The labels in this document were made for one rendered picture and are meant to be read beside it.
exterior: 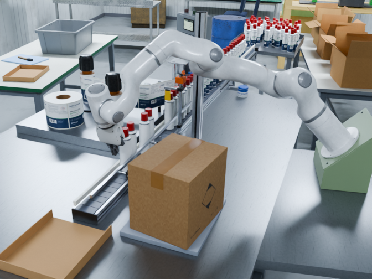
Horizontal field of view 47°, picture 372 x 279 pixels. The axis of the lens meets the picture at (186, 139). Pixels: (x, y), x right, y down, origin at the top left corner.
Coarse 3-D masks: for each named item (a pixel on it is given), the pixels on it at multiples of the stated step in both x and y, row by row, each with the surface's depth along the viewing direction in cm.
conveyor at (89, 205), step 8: (216, 88) 295; (208, 96) 279; (184, 120) 242; (176, 128) 231; (120, 176) 184; (112, 184) 177; (120, 184) 178; (104, 192) 172; (112, 192) 172; (88, 200) 166; (96, 200) 166; (104, 200) 167; (80, 208) 161; (88, 208) 162; (96, 208) 162
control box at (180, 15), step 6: (180, 12) 214; (192, 12) 215; (180, 18) 213; (192, 18) 205; (210, 18) 207; (180, 24) 214; (210, 24) 209; (180, 30) 215; (186, 30) 211; (210, 30) 210; (210, 36) 211
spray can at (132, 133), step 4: (128, 124) 184; (132, 124) 184; (128, 128) 185; (132, 128) 185; (132, 132) 185; (136, 132) 187; (132, 136) 185; (136, 136) 188; (132, 140) 186; (136, 140) 188; (132, 144) 187; (136, 144) 189; (132, 148) 188; (136, 148) 190; (132, 152) 189
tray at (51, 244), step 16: (48, 224) 159; (64, 224) 160; (80, 224) 160; (16, 240) 145; (32, 240) 151; (48, 240) 151; (64, 240) 151; (80, 240) 152; (96, 240) 152; (0, 256) 139; (16, 256) 143; (32, 256) 143; (48, 256) 144; (64, 256) 144; (80, 256) 144; (16, 272) 136; (32, 272) 133; (48, 272) 137; (64, 272) 137
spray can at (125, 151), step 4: (124, 128) 179; (124, 132) 179; (128, 132) 180; (128, 136) 181; (124, 140) 179; (128, 140) 180; (124, 144) 180; (128, 144) 181; (120, 148) 182; (124, 148) 181; (128, 148) 181; (120, 152) 183; (124, 152) 182; (128, 152) 182; (120, 156) 184; (124, 156) 182; (128, 156) 183; (120, 160) 185; (124, 160) 183; (120, 164) 186; (124, 168) 185
